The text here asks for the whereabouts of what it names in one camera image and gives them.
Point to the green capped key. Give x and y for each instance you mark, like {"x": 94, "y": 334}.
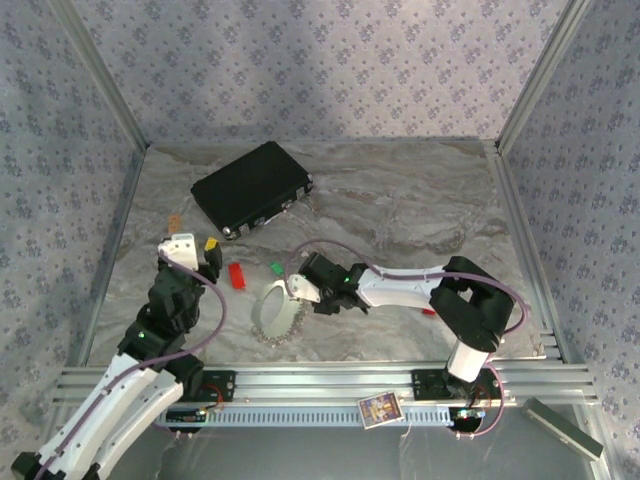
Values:
{"x": 275, "y": 268}

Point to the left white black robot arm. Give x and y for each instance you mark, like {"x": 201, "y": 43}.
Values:
{"x": 110, "y": 400}

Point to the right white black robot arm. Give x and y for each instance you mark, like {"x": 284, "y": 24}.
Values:
{"x": 400, "y": 290}

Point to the large red capped key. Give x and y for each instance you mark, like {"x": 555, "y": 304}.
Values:
{"x": 238, "y": 276}

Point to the orange sticker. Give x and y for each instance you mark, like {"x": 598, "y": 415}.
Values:
{"x": 174, "y": 222}

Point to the black hard case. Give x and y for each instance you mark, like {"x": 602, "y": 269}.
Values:
{"x": 250, "y": 185}

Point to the left black controller board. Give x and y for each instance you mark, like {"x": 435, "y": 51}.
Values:
{"x": 187, "y": 416}

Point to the black controller board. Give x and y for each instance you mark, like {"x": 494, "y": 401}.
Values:
{"x": 187, "y": 416}
{"x": 467, "y": 415}

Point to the colourful playing card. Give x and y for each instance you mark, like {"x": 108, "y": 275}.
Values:
{"x": 381, "y": 410}

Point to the right black controller board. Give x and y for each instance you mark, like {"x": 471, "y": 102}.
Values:
{"x": 467, "y": 415}

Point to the grey metal bar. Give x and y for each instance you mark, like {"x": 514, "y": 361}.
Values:
{"x": 560, "y": 430}

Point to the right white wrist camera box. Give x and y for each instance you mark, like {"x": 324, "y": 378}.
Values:
{"x": 302, "y": 287}

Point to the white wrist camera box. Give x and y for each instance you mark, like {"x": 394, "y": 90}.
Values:
{"x": 302, "y": 287}
{"x": 180, "y": 250}

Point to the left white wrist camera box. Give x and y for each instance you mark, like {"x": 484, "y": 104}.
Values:
{"x": 180, "y": 250}

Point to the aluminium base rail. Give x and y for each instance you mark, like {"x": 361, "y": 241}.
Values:
{"x": 325, "y": 382}

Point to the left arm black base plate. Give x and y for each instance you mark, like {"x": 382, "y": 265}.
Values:
{"x": 225, "y": 385}

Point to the aluminium table side rail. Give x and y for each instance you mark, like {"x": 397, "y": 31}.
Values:
{"x": 120, "y": 225}
{"x": 512, "y": 200}

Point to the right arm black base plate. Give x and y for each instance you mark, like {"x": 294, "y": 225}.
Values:
{"x": 425, "y": 385}

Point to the aluminium frame post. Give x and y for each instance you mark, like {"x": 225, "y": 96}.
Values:
{"x": 102, "y": 75}
{"x": 541, "y": 75}

